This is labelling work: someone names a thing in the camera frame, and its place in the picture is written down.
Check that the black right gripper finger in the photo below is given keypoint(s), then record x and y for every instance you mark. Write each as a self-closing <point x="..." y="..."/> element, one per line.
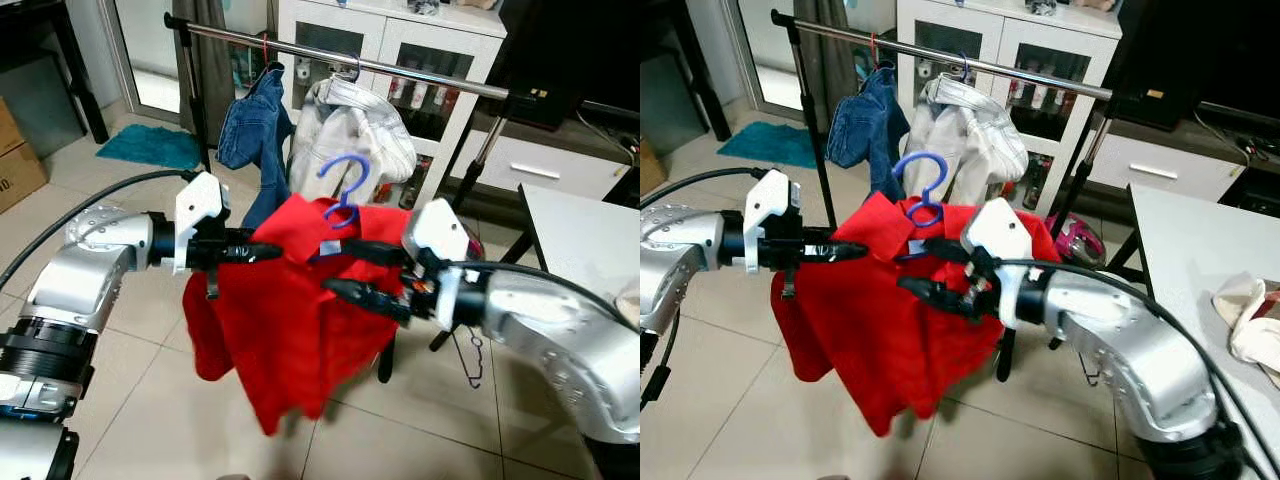
<point x="945" y="296"/>
<point x="965" y="252"/>
<point x="380" y="252"/>
<point x="370" y="296"/>

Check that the blue plastic hanger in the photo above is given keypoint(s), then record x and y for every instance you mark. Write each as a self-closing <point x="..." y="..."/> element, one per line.
<point x="964" y="68"/>
<point x="357" y="70"/>
<point x="366" y="176"/>
<point x="944" y="172"/>

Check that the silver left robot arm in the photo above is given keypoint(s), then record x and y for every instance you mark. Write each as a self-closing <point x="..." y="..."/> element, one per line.
<point x="90" y="250"/>
<point x="675" y="260"/>

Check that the teal floor mat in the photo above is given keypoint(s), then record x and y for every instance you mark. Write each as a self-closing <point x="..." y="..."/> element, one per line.
<point x="150" y="147"/>
<point x="765" y="145"/>

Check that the white denim jacket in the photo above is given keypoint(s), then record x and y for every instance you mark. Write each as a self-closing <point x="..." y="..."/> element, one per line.
<point x="350" y="140"/>
<point x="965" y="140"/>

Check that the blue denim jeans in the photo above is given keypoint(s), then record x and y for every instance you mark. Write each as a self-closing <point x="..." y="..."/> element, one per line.
<point x="255" y="130"/>
<point x="868" y="130"/>

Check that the brown cardboard box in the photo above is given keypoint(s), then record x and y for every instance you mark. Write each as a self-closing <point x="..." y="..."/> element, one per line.
<point x="18" y="170"/>
<point x="650" y="168"/>

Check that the cream white cloth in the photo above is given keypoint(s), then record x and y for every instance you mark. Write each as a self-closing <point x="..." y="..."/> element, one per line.
<point x="630" y="300"/>
<point x="1245" y="320"/>

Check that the white table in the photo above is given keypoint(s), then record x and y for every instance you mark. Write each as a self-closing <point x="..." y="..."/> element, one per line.
<point x="590" y="240"/>
<point x="1190" y="260"/>

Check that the grey curtain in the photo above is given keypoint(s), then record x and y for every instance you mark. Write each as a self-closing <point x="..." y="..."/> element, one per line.
<point x="215" y="70"/>
<point x="830" y="60"/>

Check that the black desk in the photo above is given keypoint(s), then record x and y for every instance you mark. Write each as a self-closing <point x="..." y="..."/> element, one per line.
<point x="25" y="15"/>
<point x="708" y="90"/>

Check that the glass sliding door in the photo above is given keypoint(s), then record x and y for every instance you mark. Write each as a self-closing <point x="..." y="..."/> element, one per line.
<point x="770" y="60"/>
<point x="150" y="50"/>

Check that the white drawer tv stand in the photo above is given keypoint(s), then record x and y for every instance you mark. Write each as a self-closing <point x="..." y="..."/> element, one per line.
<point x="580" y="175"/>
<point x="1210" y="175"/>

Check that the tall black speaker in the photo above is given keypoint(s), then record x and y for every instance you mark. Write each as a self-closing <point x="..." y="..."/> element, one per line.
<point x="530" y="50"/>
<point x="1150" y="50"/>

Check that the black television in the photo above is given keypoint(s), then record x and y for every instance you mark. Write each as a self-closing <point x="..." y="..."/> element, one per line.
<point x="1240" y="50"/>
<point x="610" y="50"/>

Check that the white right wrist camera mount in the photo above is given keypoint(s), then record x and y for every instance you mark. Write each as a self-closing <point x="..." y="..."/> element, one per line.
<point x="995" y="225"/>
<point x="435" y="225"/>

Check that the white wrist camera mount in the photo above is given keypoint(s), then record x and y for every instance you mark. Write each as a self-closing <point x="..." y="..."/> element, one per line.
<point x="765" y="205"/>
<point x="198" y="205"/>
<point x="995" y="225"/>
<point x="435" y="225"/>

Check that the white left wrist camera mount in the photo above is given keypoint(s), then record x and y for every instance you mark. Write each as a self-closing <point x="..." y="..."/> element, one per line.
<point x="198" y="205"/>
<point x="765" y="205"/>

